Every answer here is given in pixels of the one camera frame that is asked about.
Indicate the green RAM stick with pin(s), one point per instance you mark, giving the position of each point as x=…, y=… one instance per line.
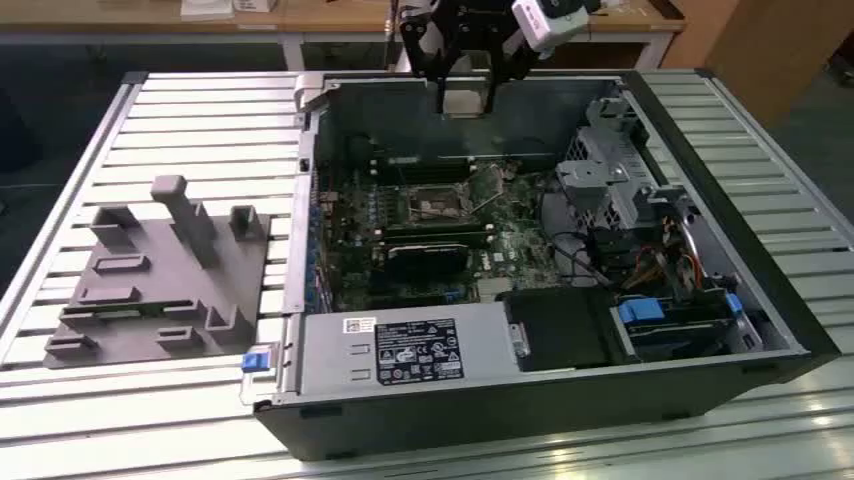
x=154, y=310

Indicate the black open PC case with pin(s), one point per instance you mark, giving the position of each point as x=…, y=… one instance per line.
x=467, y=425

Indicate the blue case latch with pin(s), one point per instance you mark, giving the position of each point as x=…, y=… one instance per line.
x=254, y=362

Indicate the black graphics card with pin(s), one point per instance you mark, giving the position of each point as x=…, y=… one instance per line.
x=427, y=260

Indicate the metal drive cage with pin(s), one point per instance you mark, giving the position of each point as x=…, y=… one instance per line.
x=588, y=175

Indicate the grey power supply unit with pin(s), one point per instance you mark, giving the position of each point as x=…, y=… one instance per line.
x=334, y=350

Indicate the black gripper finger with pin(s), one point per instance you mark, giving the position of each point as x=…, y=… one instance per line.
x=445, y=90
x=490, y=95

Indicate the silver heat sink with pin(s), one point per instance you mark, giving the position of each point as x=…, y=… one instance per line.
x=494, y=290

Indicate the black RAM stick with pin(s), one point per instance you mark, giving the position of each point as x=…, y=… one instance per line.
x=434, y=229
x=441, y=238

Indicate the blue disk bay clip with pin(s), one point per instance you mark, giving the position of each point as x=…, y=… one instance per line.
x=733, y=306

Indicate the wooden cabinet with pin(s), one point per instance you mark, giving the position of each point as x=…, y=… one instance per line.
x=768, y=50

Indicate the green motherboard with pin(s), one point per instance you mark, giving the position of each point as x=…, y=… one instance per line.
x=521, y=250

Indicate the white box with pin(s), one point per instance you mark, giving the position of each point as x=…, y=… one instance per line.
x=207, y=10

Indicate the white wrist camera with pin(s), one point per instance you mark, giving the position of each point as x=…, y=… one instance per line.
x=554, y=20

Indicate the black plastic shroud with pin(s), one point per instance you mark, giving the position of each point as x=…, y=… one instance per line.
x=561, y=330

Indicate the wooden desk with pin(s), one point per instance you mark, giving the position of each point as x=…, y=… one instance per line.
x=334, y=20

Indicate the CPU socket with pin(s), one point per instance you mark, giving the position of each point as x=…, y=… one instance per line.
x=441, y=205

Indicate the blue disk carrier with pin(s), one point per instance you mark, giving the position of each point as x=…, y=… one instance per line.
x=641, y=312

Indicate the grey parts rack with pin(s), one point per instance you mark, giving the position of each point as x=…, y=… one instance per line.
x=167, y=280

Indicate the small CPU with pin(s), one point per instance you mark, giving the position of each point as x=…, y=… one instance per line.
x=467, y=105

